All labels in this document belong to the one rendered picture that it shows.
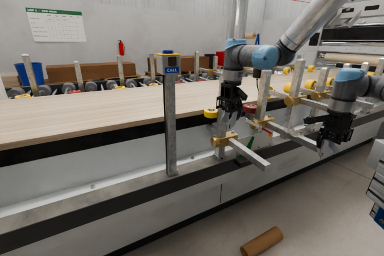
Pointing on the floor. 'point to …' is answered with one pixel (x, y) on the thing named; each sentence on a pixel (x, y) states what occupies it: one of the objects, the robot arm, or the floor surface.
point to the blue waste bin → (34, 72)
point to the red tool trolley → (220, 58)
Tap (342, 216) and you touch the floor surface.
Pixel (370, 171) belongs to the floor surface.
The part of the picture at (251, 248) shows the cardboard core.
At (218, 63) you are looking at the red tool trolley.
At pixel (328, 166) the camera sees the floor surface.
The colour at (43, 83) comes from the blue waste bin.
